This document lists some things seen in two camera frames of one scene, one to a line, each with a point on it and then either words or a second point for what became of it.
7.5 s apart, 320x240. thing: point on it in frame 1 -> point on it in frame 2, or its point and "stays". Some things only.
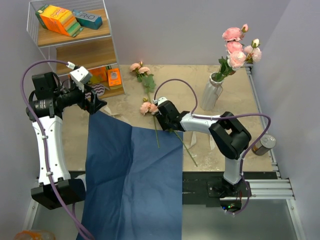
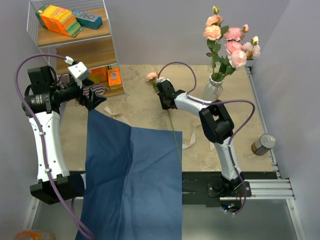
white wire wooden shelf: (76, 32) stays
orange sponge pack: (54, 18) stays
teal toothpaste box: (88, 20) stays
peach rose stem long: (148, 83) -> (153, 77)
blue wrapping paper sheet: (134, 188) stays
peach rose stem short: (148, 107) -> (214, 31)
